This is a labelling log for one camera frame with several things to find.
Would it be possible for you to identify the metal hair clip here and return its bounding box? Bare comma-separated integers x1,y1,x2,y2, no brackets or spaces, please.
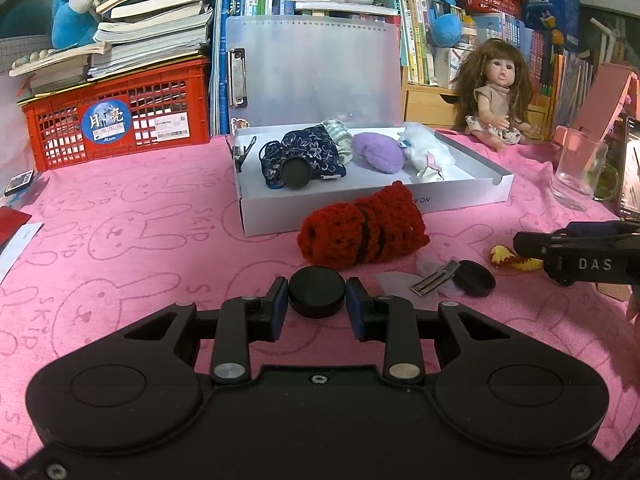
410,260,460,297

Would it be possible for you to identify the black round puck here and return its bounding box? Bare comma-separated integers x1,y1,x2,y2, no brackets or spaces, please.
280,157,312,190
288,266,346,318

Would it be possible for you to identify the red knitted scrunchie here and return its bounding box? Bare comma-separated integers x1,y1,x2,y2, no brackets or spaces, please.
297,181,430,271

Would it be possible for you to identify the white fluffy scrunchie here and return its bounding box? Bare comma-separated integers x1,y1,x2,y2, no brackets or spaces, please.
399,122,454,183

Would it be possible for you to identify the purple fluffy scrunchie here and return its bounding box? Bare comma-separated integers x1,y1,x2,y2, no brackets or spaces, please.
352,132,405,174

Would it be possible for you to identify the green checked scrunchie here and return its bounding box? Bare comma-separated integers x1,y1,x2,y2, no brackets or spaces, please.
321,119,352,165

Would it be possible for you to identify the navy floral scrunchie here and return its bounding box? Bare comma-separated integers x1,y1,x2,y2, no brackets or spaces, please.
258,125,347,190

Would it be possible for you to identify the person right hand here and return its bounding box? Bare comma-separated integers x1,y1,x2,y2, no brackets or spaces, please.
626,287,640,342

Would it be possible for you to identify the smartphone with lit screen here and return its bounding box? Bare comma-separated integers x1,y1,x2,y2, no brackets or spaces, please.
618,116,640,221

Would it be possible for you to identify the clear glass mug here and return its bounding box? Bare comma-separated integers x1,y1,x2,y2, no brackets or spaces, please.
551,129,620,211

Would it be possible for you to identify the white shallow cardboard box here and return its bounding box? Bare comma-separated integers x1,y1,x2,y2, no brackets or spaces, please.
228,125,514,236

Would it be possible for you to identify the pink bunny towel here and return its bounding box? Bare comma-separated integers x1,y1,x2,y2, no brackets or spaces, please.
1,136,639,468

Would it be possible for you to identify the brown haired baby doll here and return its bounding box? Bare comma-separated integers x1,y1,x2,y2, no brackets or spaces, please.
454,38,540,152

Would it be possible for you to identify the pink phone stand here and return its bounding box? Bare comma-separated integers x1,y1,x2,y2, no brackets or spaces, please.
551,63,639,164

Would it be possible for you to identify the black binder clip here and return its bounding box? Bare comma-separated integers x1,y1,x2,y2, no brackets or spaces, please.
229,136,257,174

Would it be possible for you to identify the wooden drawer shelf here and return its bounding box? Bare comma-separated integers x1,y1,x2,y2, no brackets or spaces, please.
401,67,551,143

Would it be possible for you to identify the row of upright books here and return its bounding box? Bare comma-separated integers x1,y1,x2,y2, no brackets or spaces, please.
209,0,597,137

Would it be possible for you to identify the red plastic crate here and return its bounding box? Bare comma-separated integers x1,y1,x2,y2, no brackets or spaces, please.
21,55,209,172

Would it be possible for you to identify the blue plush ball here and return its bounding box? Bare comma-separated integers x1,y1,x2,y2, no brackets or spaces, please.
432,13,462,48

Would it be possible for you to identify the red packet at table edge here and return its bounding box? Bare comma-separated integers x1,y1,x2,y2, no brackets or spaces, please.
0,206,32,247

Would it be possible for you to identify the small dark card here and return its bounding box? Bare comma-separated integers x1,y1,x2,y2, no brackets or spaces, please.
3,169,36,197

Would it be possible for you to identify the stack of books on crate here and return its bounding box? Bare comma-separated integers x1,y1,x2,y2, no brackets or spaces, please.
1,0,215,94

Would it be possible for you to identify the blue white doraemon plush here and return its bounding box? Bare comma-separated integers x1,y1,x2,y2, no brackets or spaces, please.
51,0,98,50

